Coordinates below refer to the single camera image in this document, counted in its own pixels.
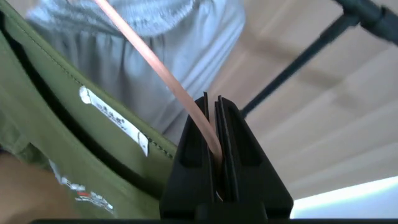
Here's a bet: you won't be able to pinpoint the black clothes rack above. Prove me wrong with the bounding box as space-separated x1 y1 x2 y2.
240 0 398 119

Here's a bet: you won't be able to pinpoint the green garment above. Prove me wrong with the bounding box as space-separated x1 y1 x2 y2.
0 0 178 220

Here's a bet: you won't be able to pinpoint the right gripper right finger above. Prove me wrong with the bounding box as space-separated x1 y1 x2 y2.
215 95 294 218

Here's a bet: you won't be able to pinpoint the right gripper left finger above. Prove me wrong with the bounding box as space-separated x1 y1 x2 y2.
160 91 218 218

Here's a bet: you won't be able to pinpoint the beige curtain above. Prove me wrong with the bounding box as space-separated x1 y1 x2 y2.
207 0 398 200

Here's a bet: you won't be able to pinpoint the pink clothes hanger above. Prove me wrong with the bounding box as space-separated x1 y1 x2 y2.
93 0 223 166

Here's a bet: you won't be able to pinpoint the pale grey shorts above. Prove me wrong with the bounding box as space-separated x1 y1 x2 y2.
25 0 247 146

